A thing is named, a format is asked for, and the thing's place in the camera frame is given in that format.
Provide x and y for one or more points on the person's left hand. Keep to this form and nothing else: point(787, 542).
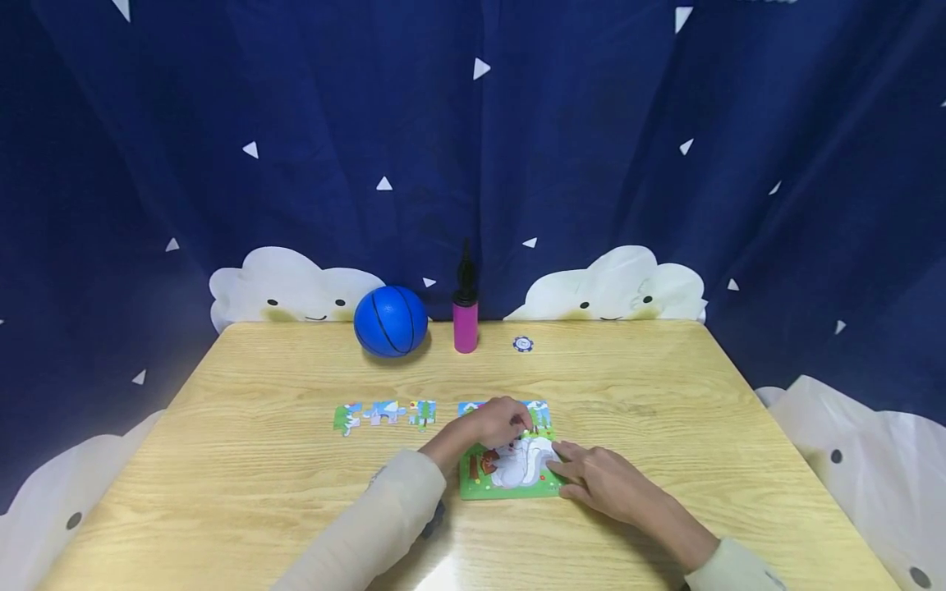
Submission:
point(488, 423)

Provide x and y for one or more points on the person's right hand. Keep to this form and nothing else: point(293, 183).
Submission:
point(610, 484)

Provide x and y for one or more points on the person's right thumb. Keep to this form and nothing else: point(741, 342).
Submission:
point(576, 491)

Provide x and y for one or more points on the person's left fingers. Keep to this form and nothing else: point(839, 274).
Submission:
point(519, 419)

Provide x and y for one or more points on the person's right fingers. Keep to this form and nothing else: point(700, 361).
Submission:
point(569, 458)

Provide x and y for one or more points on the green animal jigsaw puzzle board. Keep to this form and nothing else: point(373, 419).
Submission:
point(510, 480)

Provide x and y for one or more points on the person's left forearm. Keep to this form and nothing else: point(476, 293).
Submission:
point(377, 525)

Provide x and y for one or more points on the person's right forearm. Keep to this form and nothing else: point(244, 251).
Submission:
point(695, 542)

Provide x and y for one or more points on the blue and white round chip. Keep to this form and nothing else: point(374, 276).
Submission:
point(523, 344)

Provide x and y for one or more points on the green tree puzzle piece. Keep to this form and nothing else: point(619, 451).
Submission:
point(423, 413)

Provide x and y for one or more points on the pink and black hand pump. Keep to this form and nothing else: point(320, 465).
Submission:
point(465, 324)

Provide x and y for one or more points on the blue and white puzzle piece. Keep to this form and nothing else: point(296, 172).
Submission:
point(385, 411)

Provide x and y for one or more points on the blue rubber ball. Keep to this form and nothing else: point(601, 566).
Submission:
point(390, 322)

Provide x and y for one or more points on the green and blue puzzle piece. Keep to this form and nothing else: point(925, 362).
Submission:
point(347, 418)

